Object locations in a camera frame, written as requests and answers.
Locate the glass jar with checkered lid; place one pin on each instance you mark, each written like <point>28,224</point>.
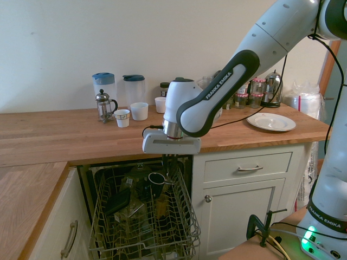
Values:
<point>256,101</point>
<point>241,101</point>

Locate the glass French press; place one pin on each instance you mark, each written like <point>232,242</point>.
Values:
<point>104,107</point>

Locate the plastic wrapped cup stack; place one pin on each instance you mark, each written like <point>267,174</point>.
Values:
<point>305,101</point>

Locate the round metal cabinet knob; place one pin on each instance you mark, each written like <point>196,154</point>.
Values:
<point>208,198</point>

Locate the clear plastic bag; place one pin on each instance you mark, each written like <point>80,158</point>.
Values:
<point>309,176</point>

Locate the white ribbed cup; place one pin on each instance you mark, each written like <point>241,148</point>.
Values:
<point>160,105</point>

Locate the spice jar with black lid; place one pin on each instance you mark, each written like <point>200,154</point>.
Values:
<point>164,90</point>

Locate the large jar with checkered lid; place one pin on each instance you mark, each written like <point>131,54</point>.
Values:
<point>259,86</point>

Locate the black container lid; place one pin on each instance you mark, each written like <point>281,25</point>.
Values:
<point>118,201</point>

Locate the stainless steel electric kettle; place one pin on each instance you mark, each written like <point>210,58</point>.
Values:
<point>272,88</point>

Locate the black cup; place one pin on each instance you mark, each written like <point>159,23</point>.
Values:
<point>156,182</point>

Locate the clear pitcher with teal lid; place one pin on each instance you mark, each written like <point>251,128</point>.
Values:
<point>134,90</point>

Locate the white plate with gold rim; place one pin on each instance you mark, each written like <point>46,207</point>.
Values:
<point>271,122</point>

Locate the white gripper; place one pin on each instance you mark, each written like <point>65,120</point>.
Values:
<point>173,146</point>

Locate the clear pitcher with blue lid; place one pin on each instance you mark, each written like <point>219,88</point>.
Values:
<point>104,82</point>

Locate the small patterned white cup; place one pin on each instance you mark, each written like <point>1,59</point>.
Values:
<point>122,119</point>

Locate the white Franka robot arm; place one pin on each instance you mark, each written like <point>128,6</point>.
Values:
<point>271,35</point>

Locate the black C-clamp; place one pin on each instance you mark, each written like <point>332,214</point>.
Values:
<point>256,224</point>

